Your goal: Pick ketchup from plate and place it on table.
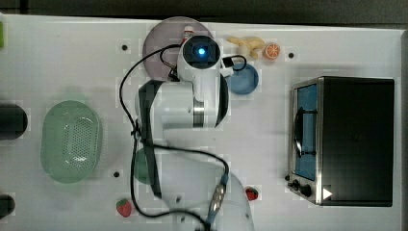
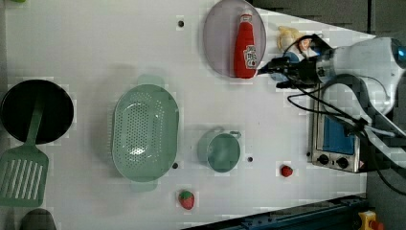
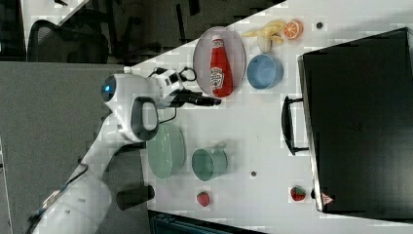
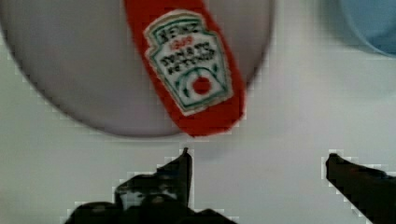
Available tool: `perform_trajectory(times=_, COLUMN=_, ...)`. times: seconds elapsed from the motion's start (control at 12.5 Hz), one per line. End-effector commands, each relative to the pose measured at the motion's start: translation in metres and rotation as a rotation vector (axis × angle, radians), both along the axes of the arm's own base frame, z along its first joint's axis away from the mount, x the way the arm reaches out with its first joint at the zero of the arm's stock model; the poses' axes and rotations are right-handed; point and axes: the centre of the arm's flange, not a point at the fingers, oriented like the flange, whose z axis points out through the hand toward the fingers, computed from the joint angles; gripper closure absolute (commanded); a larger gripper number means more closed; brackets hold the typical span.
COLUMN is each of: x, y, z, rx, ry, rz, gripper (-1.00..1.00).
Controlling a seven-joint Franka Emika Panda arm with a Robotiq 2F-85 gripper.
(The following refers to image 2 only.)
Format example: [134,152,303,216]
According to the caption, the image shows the blue metal rail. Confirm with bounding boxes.
[183,195,369,230]

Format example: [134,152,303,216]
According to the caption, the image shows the black frying pan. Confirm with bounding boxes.
[1,80,74,145]

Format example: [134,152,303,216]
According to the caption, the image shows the orange slice toy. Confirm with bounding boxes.
[299,38,311,52]

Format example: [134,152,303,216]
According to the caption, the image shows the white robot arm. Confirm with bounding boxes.
[258,34,405,169]

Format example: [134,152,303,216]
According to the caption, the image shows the yellow toy banana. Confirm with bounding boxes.
[277,26,304,51]

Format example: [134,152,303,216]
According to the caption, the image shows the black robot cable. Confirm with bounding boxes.
[282,33,406,196]

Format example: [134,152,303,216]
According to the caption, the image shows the green mug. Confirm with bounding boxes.
[197,128,241,173]

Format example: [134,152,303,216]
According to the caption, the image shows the green slotted spatula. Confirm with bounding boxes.
[0,96,49,207]

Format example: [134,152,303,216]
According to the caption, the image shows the green perforated colander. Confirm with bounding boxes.
[111,75,180,193]

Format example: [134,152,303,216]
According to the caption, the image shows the grey oval plate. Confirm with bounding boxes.
[202,0,266,78]

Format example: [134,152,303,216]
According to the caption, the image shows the yellow red emergency button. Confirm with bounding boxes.
[358,211,385,230]

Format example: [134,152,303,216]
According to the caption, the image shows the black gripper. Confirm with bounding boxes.
[258,57,321,89]

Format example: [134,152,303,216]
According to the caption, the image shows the red strawberry near oven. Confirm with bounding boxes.
[281,165,293,177]

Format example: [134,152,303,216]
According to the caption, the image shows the red felt ketchup bottle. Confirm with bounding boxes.
[234,10,258,79]

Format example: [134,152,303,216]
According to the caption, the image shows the blue bowl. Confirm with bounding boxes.
[270,52,301,82]

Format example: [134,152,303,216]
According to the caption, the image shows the red toy strawberry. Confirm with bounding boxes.
[178,190,194,210]

